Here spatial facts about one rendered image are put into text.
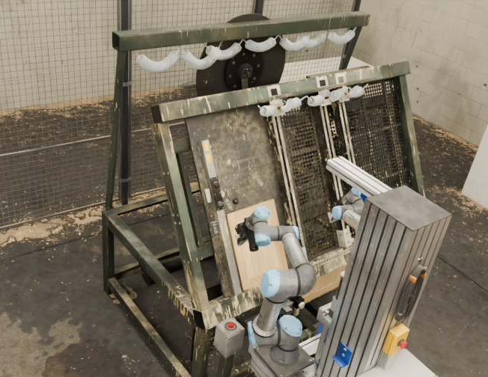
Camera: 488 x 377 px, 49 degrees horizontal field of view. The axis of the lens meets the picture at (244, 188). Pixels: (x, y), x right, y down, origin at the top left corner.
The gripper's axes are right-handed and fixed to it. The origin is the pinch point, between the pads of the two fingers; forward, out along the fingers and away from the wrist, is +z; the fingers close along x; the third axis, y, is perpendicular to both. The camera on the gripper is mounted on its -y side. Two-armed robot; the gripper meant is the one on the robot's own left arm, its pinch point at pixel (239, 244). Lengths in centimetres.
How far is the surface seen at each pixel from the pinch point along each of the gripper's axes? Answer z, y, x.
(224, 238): 24.2, 14.8, -6.9
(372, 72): -19, 88, -154
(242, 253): 33.5, 4.9, -18.8
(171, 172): -1, 52, 20
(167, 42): -18, 132, -7
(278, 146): -1, 55, -57
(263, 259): 39, -1, -34
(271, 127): -5, 67, -56
